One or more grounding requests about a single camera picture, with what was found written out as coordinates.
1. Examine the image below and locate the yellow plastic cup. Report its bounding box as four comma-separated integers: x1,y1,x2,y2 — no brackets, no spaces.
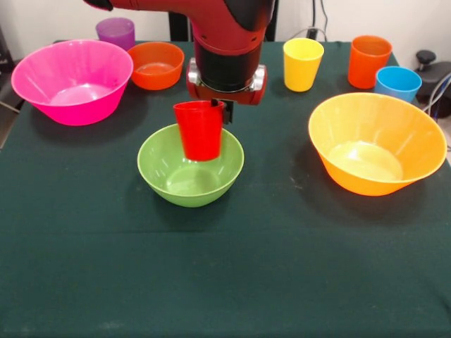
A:
283,37,325,93

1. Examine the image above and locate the orange plastic cup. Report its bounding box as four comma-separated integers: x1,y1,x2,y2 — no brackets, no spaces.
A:
347,35,393,89

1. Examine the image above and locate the yellow plastic bowl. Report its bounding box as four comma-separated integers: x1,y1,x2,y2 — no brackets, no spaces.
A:
307,92,447,196

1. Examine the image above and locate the dark green tablecloth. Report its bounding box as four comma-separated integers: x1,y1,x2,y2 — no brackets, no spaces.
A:
0,39,451,338

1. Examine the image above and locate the black clamp stand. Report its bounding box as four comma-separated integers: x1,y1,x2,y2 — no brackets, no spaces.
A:
414,49,451,106

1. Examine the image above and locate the red plastic cup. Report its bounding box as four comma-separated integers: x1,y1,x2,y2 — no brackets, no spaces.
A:
173,100,226,163

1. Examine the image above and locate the black wall cable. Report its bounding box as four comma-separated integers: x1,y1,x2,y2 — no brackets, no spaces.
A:
292,0,329,42

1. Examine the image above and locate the green plastic bowl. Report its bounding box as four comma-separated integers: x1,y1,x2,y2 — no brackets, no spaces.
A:
137,123,245,208

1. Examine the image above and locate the pink plastic bowl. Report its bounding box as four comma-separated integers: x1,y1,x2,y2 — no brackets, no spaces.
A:
11,39,135,127

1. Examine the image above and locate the grey cable bundle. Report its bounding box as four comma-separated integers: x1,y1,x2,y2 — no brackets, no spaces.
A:
424,73,451,123

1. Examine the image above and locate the blue plastic cup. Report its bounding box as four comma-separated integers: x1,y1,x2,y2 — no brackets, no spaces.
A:
374,65,423,104

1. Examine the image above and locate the orange plastic bowl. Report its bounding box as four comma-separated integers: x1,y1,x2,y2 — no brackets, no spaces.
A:
127,41,185,91

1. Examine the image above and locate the purple plastic cup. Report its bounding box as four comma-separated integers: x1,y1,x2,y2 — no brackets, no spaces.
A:
95,17,136,52

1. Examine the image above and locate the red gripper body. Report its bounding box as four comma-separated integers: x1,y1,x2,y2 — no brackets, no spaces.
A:
185,57,268,107

